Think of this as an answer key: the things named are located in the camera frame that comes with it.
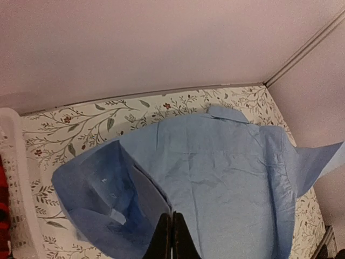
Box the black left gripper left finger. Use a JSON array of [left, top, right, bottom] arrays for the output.
[[143, 213, 172, 259]]

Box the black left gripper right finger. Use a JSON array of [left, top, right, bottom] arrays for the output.
[[172, 212, 201, 259]]

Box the light blue long sleeve shirt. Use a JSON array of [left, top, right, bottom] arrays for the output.
[[51, 106, 344, 258]]

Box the white plastic laundry basket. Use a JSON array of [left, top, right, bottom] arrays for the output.
[[1, 108, 46, 258]]

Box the floral patterned table cloth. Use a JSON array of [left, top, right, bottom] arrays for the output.
[[20, 86, 326, 258]]

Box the red black patterned shirt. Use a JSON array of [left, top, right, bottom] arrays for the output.
[[0, 160, 13, 259]]

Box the aluminium front rail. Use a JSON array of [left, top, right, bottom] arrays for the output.
[[311, 226, 338, 259]]

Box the right aluminium frame post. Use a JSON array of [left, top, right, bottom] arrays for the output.
[[263, 5, 344, 89]]

